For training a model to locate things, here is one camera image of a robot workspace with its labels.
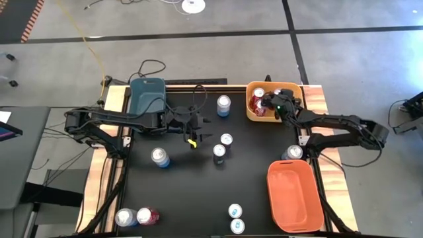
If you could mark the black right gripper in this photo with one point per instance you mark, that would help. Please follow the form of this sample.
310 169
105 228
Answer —
292 102

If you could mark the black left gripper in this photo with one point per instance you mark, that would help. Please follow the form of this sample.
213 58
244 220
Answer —
195 127

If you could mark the red soda can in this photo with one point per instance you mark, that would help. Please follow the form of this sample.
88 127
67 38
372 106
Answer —
258 93
277 91
260 108
147 215

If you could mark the slim silver blue energy can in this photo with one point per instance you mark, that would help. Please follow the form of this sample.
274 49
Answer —
219 154
235 211
226 140
237 226

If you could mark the yellow plastic bin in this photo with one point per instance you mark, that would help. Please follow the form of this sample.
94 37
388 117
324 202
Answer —
261 118

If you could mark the blue plastic bin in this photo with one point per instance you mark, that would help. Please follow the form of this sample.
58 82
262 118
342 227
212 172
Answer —
147 94

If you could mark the orange plastic bin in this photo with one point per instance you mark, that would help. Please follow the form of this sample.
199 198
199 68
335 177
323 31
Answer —
294 198

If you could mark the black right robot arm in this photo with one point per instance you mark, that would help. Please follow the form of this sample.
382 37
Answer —
340 120

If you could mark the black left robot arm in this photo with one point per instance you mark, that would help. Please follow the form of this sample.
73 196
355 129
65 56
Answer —
109 117

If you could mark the yellow tape piece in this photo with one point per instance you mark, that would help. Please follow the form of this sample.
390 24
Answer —
191 142

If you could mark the white round floor disc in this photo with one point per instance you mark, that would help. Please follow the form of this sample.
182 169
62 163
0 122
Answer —
193 6

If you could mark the black equipment stand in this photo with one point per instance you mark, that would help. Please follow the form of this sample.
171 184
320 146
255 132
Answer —
414 109

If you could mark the grey desk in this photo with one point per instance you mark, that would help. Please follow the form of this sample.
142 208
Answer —
23 158

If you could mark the black chair caster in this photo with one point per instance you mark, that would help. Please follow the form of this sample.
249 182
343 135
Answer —
10 57
13 83

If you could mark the dark tablet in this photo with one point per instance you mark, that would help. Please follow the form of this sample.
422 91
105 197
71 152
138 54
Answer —
8 130

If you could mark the white paper sheet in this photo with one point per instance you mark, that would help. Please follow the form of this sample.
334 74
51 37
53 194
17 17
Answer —
4 116

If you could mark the black mat orange striped edge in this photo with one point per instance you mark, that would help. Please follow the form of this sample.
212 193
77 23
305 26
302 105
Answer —
13 20

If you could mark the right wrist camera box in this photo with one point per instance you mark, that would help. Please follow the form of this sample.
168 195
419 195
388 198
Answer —
279 110

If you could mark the silver mounting bracket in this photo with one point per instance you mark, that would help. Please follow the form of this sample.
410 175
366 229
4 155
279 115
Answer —
126 141
303 140

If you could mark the black frame strut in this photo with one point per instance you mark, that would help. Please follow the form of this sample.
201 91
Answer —
333 215
109 198

